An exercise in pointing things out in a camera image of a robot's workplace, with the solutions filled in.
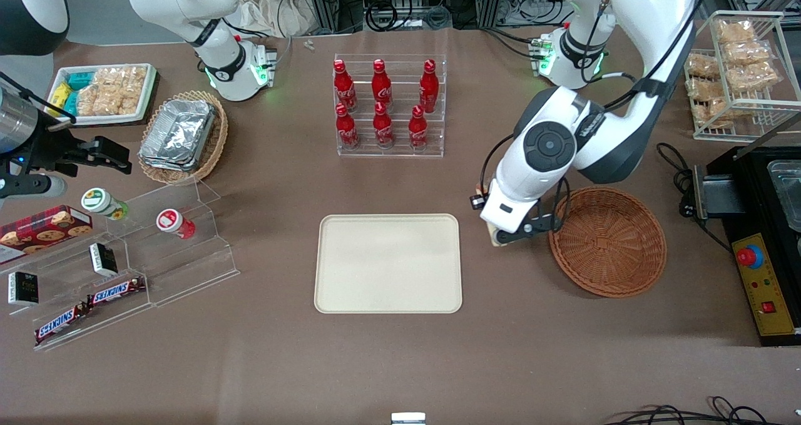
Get red emergency stop button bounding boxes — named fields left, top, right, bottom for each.
left=737, top=245, right=765, bottom=270

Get small black chocolate box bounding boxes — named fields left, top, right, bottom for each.
left=8, top=272, right=40, bottom=306
left=89, top=242, right=119, bottom=277

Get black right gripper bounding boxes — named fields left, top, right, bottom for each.
left=0, top=123, right=133, bottom=191

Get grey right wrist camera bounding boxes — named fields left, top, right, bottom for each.
left=0, top=173, right=67, bottom=202

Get red cookie box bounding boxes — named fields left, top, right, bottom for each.
left=0, top=205, right=94, bottom=254

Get light oval wicker basket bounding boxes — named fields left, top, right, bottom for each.
left=138, top=90, right=229, bottom=185

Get red cola bottle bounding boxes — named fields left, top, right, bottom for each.
left=409, top=105, right=429, bottom=152
left=373, top=102, right=395, bottom=150
left=372, top=59, right=394, bottom=111
left=335, top=103, right=360, bottom=150
left=419, top=59, right=440, bottom=114
left=333, top=59, right=359, bottom=113

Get stacked foil containers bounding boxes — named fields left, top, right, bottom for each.
left=138, top=98, right=217, bottom=173

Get white wire rack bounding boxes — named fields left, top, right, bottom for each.
left=685, top=10, right=801, bottom=141

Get rice cracker bag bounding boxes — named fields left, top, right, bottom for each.
left=100, top=86, right=142, bottom=116
left=76, top=86, right=102, bottom=116
left=94, top=66, right=148, bottom=91

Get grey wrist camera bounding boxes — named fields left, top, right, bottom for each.
left=0, top=173, right=67, bottom=202
left=497, top=214, right=564, bottom=246

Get clear acrylic bottle rack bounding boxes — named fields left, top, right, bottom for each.
left=334, top=53, right=449, bottom=159

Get black cable bundle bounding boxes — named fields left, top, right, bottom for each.
left=364, top=0, right=452, bottom=33

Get white rectangular snack tray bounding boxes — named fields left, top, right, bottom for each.
left=46, top=63, right=158, bottom=127

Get green lid drink bottle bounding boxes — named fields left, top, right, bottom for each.
left=81, top=188, right=130, bottom=221

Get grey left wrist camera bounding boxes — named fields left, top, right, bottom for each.
left=497, top=214, right=564, bottom=246

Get black floor cables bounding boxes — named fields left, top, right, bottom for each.
left=604, top=396, right=801, bottom=425

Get yellow control panel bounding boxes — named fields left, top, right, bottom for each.
left=732, top=233, right=799, bottom=337

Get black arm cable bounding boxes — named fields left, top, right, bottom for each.
left=479, top=0, right=698, bottom=227

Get clear acrylic stepped shelf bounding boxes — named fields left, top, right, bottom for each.
left=0, top=178, right=240, bottom=352

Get black machine power cable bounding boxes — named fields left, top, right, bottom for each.
left=655, top=142, right=734, bottom=254

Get clear plastic container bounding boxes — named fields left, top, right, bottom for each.
left=768, top=160, right=801, bottom=233

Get black sealing machine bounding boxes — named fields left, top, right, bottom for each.
left=691, top=109, right=801, bottom=348

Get snickers bar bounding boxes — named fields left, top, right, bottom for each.
left=34, top=304, right=89, bottom=345
left=86, top=276, right=146, bottom=307

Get cream plastic tray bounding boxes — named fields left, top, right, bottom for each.
left=314, top=214, right=463, bottom=314

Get red lid drink bottle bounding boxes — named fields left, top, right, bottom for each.
left=156, top=208, right=196, bottom=240

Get beige cloth bag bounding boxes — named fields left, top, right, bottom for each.
left=238, top=0, right=317, bottom=38

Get brown round wicker basket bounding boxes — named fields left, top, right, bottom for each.
left=549, top=187, right=668, bottom=299

